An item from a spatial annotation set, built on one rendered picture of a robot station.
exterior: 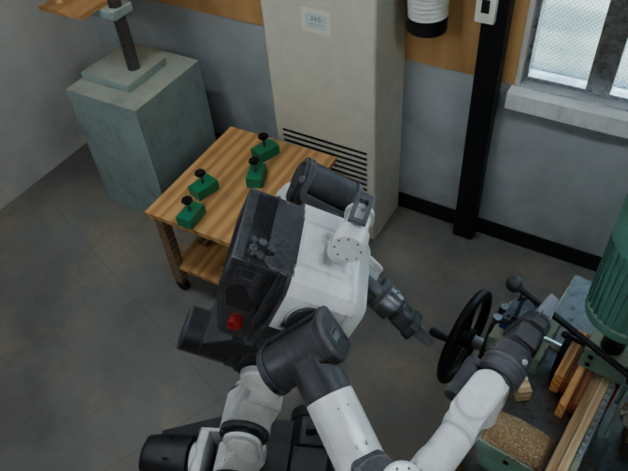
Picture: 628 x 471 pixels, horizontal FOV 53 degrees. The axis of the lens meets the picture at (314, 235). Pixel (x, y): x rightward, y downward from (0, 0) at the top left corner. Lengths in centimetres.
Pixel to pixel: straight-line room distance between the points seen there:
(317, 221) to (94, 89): 207
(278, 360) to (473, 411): 36
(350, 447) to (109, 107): 231
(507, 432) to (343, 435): 54
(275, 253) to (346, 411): 33
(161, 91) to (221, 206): 72
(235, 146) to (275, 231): 170
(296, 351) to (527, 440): 63
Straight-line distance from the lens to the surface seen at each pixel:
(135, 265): 326
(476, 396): 121
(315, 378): 113
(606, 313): 142
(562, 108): 264
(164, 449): 223
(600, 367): 162
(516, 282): 135
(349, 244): 118
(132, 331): 300
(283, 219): 129
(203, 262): 292
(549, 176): 291
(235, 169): 281
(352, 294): 124
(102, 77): 323
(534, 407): 164
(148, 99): 305
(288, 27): 267
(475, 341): 180
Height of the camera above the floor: 229
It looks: 46 degrees down
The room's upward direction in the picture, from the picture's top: 5 degrees counter-clockwise
